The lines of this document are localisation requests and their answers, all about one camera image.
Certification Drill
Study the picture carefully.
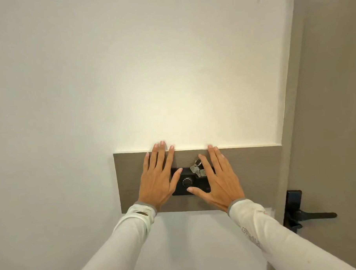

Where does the person's left hand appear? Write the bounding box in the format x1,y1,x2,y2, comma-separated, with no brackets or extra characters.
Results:
136,140,185,213

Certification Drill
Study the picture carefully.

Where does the person's right hand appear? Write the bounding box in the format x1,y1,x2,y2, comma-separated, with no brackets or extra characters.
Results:
185,143,246,214

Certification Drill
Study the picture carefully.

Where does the person's left forearm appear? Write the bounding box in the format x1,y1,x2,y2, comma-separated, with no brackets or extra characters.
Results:
68,201,160,270

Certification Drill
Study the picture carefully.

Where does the person's right forearm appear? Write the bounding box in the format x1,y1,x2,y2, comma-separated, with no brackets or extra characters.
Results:
227,193,356,270

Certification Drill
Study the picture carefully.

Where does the black lock box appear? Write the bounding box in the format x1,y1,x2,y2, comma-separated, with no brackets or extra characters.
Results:
171,166,216,197

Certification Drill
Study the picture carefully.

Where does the grey-brown wooden panel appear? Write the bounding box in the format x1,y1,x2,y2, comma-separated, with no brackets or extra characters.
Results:
113,145,285,215

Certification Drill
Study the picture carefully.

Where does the grey door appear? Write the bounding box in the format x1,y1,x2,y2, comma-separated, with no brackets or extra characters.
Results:
274,0,356,270

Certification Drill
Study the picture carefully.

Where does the black door handle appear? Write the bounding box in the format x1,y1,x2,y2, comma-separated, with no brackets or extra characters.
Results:
282,188,338,234

